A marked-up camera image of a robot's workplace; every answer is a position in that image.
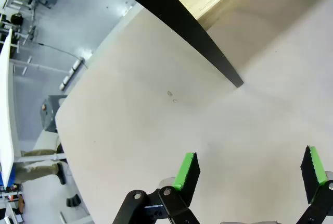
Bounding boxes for small black floor object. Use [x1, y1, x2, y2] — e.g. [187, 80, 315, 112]
[66, 193, 82, 208]

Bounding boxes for black floor cable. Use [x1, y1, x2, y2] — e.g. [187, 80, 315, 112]
[33, 41, 82, 60]

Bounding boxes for white power strip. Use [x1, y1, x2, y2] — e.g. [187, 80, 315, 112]
[59, 56, 87, 91]

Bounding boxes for grey metal frame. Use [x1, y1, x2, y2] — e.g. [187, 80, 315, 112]
[40, 94, 69, 132]

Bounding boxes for white table with white legs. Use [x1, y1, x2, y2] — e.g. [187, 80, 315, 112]
[0, 28, 70, 187]

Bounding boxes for black backpack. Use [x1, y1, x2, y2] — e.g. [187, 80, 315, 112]
[10, 13, 24, 26]

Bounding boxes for two-tier wood shelf black frame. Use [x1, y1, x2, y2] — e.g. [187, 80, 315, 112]
[97, 0, 274, 89]

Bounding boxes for person in olive trousers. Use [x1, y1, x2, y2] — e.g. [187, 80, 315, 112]
[16, 142, 67, 185]

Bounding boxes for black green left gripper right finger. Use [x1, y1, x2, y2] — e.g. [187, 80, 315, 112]
[295, 145, 333, 224]

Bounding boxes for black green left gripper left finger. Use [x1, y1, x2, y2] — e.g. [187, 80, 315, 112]
[111, 152, 201, 224]

